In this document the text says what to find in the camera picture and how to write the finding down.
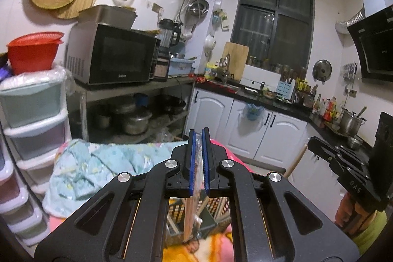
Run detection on chopsticks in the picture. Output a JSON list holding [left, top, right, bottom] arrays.
[[183, 136, 204, 243]]

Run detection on white kitchen cabinets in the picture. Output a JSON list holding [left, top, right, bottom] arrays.
[[186, 88, 345, 220]]

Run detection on kitchen faucet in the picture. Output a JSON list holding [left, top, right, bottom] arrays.
[[216, 54, 230, 84]]

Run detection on right hand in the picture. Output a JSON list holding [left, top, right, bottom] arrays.
[[335, 193, 376, 235]]

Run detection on metal shelf rack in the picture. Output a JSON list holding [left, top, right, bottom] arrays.
[[75, 76, 195, 144]]

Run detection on blue plastic bag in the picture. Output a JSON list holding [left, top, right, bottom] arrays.
[[243, 103, 265, 121]]

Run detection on steel pot on shelf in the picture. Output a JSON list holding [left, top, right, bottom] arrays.
[[121, 109, 153, 136]]

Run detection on steel stock pot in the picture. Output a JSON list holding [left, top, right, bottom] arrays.
[[338, 106, 367, 137]]

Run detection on light blue dish box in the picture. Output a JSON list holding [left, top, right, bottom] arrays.
[[168, 58, 194, 77]]

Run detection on dark green utensil holder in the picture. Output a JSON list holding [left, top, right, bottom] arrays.
[[165, 195, 231, 247]]

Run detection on wooden cutting board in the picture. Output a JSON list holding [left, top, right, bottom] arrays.
[[222, 42, 249, 82]]

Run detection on light blue knife block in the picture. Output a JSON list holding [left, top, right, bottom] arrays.
[[276, 80, 296, 100]]

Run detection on black blender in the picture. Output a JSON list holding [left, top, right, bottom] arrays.
[[153, 19, 181, 82]]

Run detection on pink cartoon blanket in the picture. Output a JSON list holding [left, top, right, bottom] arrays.
[[43, 140, 234, 261]]

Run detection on light blue cloth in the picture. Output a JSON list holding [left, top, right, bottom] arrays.
[[42, 139, 186, 218]]

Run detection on hanging pot lid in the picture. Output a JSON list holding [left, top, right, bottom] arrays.
[[312, 59, 332, 84]]

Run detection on black microwave oven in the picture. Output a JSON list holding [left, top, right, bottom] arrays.
[[65, 23, 159, 87]]

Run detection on hanging steel bowl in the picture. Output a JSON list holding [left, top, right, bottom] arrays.
[[186, 0, 210, 17]]

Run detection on grey baking pan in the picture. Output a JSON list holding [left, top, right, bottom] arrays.
[[78, 5, 137, 29]]

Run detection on dark window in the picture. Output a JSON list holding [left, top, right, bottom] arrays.
[[231, 0, 314, 72]]

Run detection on black range hood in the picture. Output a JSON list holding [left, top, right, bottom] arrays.
[[348, 6, 393, 83]]

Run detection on plastic drawer tower right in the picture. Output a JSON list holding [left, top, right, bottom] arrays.
[[1, 65, 75, 197]]

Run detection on plastic drawer tower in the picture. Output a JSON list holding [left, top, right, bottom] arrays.
[[1, 65, 75, 197], [1, 140, 50, 247]]

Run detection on red plastic basin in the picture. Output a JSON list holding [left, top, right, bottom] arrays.
[[7, 31, 64, 75]]

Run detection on plastic drawer tower left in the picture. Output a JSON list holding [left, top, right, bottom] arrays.
[[1, 140, 50, 247]]

